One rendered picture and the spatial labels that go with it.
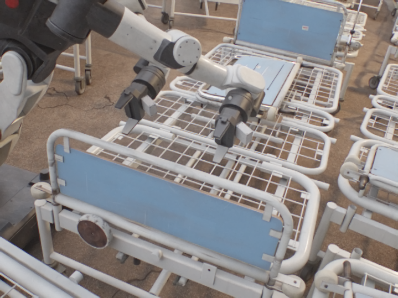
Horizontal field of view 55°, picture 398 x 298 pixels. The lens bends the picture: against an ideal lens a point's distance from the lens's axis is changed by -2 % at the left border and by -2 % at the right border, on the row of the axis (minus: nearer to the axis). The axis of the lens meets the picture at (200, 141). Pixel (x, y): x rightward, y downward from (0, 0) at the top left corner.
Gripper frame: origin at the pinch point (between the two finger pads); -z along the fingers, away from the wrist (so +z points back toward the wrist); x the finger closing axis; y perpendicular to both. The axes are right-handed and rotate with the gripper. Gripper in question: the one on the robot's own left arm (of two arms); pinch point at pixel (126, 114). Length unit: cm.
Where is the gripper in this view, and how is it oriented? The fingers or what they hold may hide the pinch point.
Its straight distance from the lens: 114.6
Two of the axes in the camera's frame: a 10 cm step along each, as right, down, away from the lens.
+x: -0.2, -6.3, -7.7
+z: 3.8, -7.2, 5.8
